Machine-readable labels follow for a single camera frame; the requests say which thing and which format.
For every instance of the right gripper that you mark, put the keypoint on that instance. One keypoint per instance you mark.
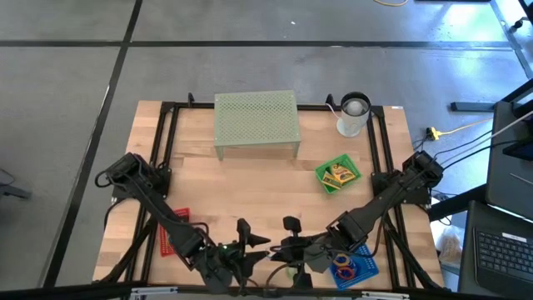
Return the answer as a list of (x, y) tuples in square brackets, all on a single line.
[(316, 252)]

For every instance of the red plastic basket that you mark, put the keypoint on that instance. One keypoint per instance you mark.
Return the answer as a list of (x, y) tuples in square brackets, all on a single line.
[(166, 246)]

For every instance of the grey chair base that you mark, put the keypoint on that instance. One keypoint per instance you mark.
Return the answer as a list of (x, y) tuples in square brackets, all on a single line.
[(12, 189)]

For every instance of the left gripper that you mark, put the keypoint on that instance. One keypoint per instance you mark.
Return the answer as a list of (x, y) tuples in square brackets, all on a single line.
[(220, 266)]

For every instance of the green and yellow crayon box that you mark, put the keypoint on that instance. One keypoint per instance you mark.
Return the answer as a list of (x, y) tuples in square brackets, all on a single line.
[(331, 181)]

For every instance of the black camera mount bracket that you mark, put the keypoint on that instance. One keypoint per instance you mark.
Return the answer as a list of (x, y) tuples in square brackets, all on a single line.
[(270, 293)]

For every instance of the silver aluminium extrusion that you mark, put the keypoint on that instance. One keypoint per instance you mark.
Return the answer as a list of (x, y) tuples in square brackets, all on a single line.
[(154, 291), (385, 295)]

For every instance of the black standing desk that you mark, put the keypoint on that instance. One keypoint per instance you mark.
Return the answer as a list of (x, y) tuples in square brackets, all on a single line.
[(508, 187)]

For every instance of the black aluminium table frame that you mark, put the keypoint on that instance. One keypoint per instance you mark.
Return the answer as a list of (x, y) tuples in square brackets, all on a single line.
[(195, 106)]

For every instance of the green plastic basket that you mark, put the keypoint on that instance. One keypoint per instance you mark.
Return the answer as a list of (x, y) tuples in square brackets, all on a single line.
[(322, 166)]

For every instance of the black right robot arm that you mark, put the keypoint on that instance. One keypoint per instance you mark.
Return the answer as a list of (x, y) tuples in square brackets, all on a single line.
[(387, 196)]

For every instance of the pale green perforated metal shelf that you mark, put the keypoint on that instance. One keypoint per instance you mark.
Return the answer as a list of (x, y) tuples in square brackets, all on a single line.
[(256, 118)]

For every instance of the white cup with black rim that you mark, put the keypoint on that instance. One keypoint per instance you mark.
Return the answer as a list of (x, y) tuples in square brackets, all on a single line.
[(354, 112)]

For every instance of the black desk foot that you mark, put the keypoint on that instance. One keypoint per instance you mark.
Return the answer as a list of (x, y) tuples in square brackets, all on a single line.
[(472, 106)]

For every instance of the green coil wristband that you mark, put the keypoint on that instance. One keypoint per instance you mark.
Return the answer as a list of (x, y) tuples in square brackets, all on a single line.
[(291, 271)]

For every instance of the beige bag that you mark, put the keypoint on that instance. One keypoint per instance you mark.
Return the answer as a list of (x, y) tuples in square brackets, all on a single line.
[(449, 248)]

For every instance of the blue plastic basket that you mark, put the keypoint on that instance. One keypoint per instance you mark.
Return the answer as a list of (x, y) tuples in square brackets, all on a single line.
[(366, 266)]

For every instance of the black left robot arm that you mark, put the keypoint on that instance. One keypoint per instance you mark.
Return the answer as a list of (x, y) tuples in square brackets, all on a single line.
[(154, 200)]

